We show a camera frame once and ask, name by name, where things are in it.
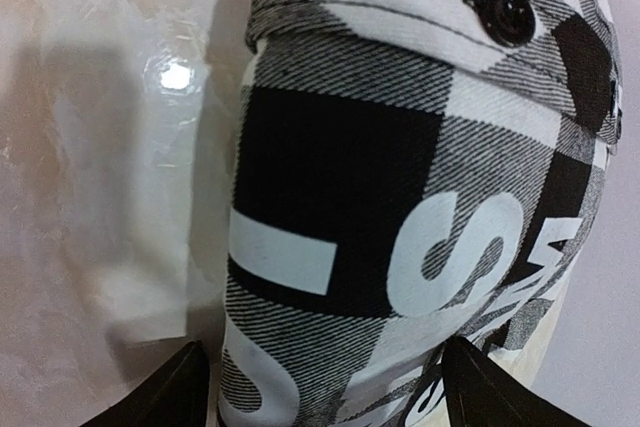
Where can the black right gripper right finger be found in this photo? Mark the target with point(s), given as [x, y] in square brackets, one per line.
[480, 393]

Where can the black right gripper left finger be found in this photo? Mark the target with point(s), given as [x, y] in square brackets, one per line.
[175, 395]

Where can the black white checked shirt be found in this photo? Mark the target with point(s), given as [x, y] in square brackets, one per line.
[408, 171]

